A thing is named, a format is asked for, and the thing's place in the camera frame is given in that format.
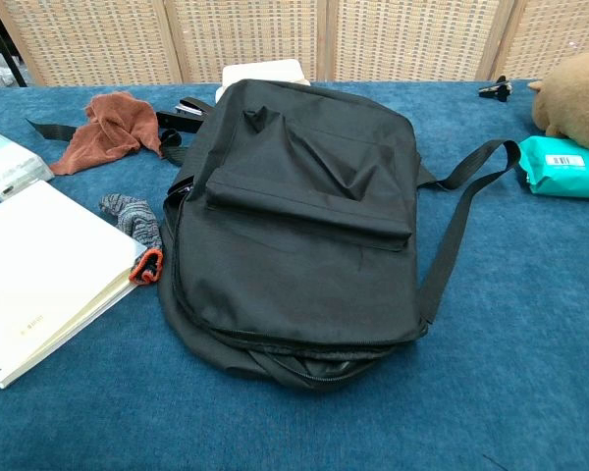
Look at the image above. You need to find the black fabric backpack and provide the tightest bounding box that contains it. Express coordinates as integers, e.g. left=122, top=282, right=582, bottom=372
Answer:
left=26, top=78, right=522, bottom=393

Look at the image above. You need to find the white spiral notebook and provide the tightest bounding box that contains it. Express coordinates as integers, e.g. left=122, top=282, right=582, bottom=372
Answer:
left=0, top=179, right=149, bottom=390

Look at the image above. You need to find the grey striped knit glove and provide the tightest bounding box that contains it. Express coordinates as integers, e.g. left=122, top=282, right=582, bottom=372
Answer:
left=98, top=192, right=165, bottom=287

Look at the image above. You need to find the black stapler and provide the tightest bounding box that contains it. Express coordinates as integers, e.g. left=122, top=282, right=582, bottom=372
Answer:
left=155, top=96, right=212, bottom=133

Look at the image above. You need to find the white lidded food container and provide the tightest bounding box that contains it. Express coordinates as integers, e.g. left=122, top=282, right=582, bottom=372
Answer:
left=214, top=58, right=309, bottom=104

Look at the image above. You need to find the woven folding screen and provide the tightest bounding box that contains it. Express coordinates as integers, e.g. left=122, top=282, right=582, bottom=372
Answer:
left=0, top=0, right=589, bottom=87

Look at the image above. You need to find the rust brown cloth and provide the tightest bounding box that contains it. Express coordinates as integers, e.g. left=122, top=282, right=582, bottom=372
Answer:
left=48, top=91, right=164, bottom=177

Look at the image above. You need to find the black staple remover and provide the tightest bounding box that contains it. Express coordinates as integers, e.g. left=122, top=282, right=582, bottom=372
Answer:
left=478, top=76, right=514, bottom=103

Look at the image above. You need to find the teal wet wipes pack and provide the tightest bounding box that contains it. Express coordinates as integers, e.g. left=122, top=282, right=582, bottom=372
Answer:
left=516, top=135, right=589, bottom=201

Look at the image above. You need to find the long white tissue pack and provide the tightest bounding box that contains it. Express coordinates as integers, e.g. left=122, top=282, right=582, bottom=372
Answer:
left=0, top=122, right=55, bottom=201

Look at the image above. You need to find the brown plush animal toy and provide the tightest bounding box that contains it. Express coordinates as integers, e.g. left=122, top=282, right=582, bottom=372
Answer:
left=527, top=48, right=589, bottom=139

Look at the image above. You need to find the black tripod stand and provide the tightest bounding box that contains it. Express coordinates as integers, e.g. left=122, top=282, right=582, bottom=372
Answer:
left=0, top=0, right=28, bottom=88

